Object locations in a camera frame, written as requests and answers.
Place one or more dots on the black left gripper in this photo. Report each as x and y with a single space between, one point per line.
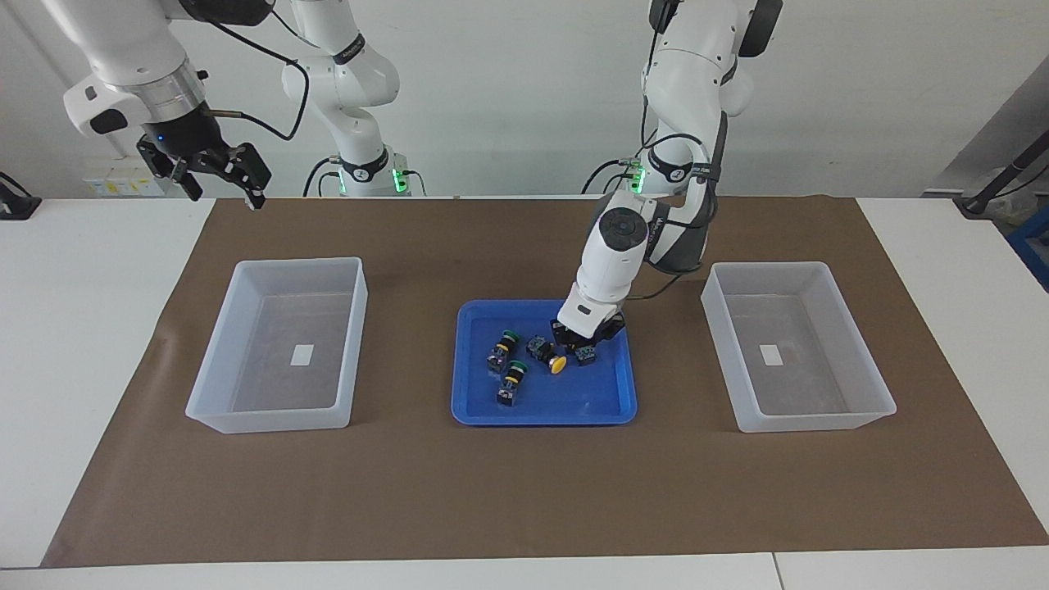
605 334

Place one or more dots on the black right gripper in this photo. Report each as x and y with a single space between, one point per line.
188 135

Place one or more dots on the yellow push button switch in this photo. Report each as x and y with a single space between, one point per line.
547 354
585 356

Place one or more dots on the green push button switch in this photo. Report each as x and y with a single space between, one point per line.
501 351
512 383

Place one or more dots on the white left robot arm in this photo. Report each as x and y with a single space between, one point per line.
610 246

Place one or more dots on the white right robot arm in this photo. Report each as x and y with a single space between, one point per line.
123 49

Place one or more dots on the blue plastic tray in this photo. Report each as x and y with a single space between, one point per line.
565 401

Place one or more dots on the brown paper table mat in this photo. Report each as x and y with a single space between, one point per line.
524 492

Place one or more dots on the white paper label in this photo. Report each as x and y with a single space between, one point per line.
302 355
770 355

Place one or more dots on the black desk clamp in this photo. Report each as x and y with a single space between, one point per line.
16 203

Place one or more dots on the translucent white plastic box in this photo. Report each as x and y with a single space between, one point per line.
799 393
279 393

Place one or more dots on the black pole stand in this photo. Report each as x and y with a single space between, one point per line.
1000 179

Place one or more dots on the blue crate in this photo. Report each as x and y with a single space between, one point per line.
1034 246

